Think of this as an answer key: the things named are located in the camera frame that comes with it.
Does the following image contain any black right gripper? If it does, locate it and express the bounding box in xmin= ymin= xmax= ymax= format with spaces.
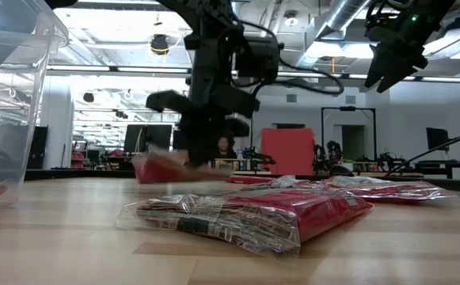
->
xmin=363 ymin=23 xmax=428 ymax=94

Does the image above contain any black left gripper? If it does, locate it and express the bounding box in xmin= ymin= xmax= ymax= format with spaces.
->
xmin=146 ymin=82 xmax=260 ymax=165

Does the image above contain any clear plastic bin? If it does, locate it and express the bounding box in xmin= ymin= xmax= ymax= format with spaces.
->
xmin=0 ymin=0 xmax=70 ymax=209

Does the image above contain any person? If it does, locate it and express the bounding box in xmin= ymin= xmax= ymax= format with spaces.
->
xmin=213 ymin=134 xmax=238 ymax=160

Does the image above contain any black background device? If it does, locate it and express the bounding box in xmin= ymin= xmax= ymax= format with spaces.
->
xmin=241 ymin=146 xmax=277 ymax=171

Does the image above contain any red panel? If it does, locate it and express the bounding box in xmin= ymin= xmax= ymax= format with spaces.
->
xmin=260 ymin=127 xmax=317 ymax=176

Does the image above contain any small black monitor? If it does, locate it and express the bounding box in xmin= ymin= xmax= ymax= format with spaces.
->
xmin=426 ymin=127 xmax=450 ymax=151

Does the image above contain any black background robot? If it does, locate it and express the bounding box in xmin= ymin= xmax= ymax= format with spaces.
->
xmin=312 ymin=140 xmax=353 ymax=175

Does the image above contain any black desk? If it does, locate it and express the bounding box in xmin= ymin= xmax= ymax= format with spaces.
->
xmin=413 ymin=158 xmax=460 ymax=179

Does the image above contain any round ceiling fixture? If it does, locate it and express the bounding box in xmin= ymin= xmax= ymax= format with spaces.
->
xmin=283 ymin=11 xmax=300 ymax=28

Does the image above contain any ceiling light strip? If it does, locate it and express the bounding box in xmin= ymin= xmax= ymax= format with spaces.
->
xmin=46 ymin=64 xmax=191 ymax=74

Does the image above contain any black rectangular stand frame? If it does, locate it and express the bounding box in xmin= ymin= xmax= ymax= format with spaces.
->
xmin=320 ymin=105 xmax=377 ymax=163

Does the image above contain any silver ceiling duct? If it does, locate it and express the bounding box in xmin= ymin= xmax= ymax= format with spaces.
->
xmin=296 ymin=0 xmax=373 ymax=68

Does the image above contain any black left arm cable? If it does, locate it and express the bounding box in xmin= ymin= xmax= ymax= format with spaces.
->
xmin=229 ymin=17 xmax=345 ymax=97

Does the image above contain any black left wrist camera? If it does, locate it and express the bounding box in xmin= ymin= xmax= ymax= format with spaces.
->
xmin=235 ymin=36 xmax=284 ymax=82

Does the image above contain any black ceiling camera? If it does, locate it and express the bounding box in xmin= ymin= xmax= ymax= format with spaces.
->
xmin=149 ymin=33 xmax=170 ymax=55

